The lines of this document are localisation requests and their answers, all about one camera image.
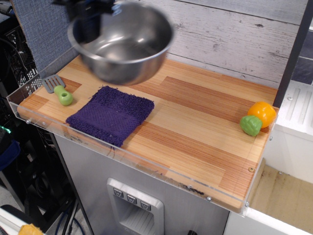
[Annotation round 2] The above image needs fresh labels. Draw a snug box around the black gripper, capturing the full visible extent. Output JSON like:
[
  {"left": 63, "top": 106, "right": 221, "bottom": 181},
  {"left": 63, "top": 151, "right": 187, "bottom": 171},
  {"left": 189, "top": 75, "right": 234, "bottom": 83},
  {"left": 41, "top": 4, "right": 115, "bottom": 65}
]
[{"left": 52, "top": 0, "right": 117, "bottom": 43}]

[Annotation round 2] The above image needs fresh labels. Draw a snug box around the stainless steel pot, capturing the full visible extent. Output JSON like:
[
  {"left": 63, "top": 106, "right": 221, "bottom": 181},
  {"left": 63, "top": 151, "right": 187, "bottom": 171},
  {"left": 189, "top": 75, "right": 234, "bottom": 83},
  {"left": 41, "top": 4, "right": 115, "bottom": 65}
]
[{"left": 68, "top": 1, "right": 174, "bottom": 85}]

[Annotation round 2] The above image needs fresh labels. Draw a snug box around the purple cloth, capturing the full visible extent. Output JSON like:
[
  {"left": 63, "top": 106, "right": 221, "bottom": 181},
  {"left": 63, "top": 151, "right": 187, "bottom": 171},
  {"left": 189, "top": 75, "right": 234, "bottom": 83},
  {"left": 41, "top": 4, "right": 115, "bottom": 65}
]
[{"left": 66, "top": 86, "right": 155, "bottom": 147}]

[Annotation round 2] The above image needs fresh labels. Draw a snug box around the blue fabric panel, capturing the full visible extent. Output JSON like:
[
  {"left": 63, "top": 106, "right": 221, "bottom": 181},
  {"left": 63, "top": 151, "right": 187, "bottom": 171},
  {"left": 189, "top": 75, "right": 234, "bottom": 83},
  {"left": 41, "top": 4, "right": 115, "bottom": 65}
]
[{"left": 11, "top": 0, "right": 78, "bottom": 73}]

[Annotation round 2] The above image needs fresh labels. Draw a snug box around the black plastic crate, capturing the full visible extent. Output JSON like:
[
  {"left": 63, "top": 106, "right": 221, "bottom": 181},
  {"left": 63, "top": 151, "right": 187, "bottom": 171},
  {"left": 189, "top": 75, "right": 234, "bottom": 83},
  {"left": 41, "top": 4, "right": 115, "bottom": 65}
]
[{"left": 0, "top": 26, "right": 38, "bottom": 87}]

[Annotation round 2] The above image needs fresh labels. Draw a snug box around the silver toy fridge cabinet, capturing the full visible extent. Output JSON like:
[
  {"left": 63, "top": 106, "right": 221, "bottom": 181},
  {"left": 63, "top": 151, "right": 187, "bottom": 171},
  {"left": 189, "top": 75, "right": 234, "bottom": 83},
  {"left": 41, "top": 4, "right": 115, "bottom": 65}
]
[{"left": 55, "top": 136, "right": 229, "bottom": 235}]

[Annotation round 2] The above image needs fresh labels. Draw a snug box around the green toy vegetable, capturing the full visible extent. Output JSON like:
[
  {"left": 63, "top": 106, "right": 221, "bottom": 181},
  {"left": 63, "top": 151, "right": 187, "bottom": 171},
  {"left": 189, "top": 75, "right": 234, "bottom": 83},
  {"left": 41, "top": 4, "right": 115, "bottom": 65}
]
[{"left": 240, "top": 115, "right": 263, "bottom": 136}]

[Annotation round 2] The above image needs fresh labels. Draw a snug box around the orange toy pepper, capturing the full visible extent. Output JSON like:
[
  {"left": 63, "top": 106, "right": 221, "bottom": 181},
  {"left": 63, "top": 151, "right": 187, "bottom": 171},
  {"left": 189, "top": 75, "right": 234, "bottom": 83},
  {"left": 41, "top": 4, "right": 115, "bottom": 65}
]
[{"left": 247, "top": 101, "right": 277, "bottom": 129}]

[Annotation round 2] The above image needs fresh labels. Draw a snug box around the white toy sink unit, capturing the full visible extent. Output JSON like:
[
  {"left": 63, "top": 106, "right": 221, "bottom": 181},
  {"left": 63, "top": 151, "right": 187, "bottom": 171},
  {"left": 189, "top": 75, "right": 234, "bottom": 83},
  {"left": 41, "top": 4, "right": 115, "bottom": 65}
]
[{"left": 224, "top": 81, "right": 313, "bottom": 235}]

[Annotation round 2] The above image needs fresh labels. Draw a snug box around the grey spatula green handle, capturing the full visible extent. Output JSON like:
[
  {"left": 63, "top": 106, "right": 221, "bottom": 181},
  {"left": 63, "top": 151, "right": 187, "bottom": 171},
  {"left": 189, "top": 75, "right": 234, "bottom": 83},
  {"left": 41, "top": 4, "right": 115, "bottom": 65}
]
[{"left": 41, "top": 74, "right": 73, "bottom": 106}]

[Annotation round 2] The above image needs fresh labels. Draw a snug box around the clear acrylic guard rail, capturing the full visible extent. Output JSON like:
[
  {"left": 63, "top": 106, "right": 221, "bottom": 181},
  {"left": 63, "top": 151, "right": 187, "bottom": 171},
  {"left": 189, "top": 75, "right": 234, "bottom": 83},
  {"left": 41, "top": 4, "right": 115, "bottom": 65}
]
[{"left": 8, "top": 57, "right": 277, "bottom": 213}]

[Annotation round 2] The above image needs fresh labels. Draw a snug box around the dark grey right post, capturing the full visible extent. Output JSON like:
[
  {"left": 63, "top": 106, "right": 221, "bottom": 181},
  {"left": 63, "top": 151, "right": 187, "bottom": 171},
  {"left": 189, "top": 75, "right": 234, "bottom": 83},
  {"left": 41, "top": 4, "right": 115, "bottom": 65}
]
[{"left": 273, "top": 0, "right": 313, "bottom": 108}]

